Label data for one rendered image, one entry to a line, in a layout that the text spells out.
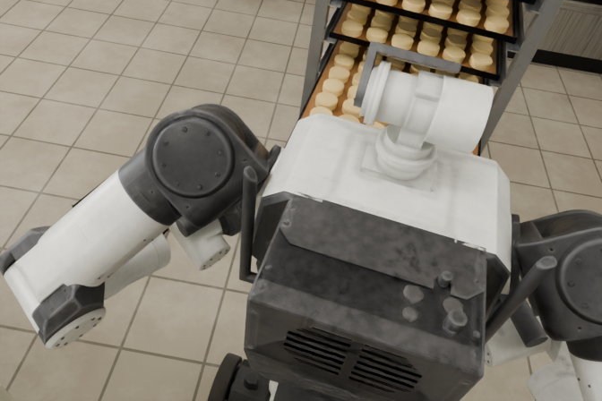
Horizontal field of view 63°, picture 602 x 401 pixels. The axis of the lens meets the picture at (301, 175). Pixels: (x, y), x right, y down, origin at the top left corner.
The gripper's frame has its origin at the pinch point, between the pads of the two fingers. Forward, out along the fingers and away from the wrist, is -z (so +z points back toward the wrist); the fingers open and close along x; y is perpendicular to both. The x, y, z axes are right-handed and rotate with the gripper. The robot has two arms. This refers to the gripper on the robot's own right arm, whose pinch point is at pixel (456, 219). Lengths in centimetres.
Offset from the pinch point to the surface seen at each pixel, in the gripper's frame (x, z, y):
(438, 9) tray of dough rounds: 19.3, -42.3, -8.6
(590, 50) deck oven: -88, -177, -218
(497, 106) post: 3.0, -27.7, -22.9
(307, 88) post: -6, -50, 16
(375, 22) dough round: 10, -53, 0
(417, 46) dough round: 8.3, -44.6, -7.8
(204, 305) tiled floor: -105, -45, 46
